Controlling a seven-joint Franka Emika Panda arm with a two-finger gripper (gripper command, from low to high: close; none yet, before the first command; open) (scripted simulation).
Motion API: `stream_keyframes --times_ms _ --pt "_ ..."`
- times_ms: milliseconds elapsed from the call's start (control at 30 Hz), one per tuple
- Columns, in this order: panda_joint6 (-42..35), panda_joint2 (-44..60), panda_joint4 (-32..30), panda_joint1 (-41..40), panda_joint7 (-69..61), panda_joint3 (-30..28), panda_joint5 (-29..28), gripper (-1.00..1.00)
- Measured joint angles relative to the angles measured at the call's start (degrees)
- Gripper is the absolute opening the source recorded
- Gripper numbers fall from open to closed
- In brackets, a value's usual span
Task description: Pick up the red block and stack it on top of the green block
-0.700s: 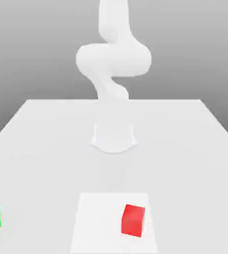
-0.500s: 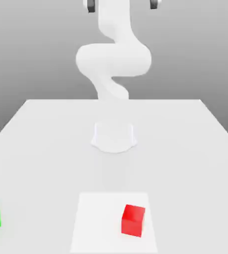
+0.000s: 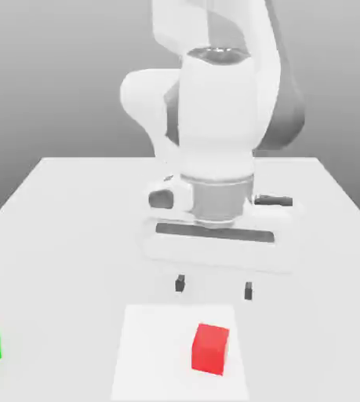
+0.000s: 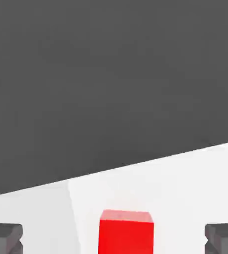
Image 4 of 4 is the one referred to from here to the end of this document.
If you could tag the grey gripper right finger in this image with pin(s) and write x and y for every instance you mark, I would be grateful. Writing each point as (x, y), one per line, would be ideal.
(224, 241)

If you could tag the small red cube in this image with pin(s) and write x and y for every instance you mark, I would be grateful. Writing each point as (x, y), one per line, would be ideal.
(125, 234)

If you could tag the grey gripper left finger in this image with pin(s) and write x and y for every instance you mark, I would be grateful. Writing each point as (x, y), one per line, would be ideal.
(3, 240)

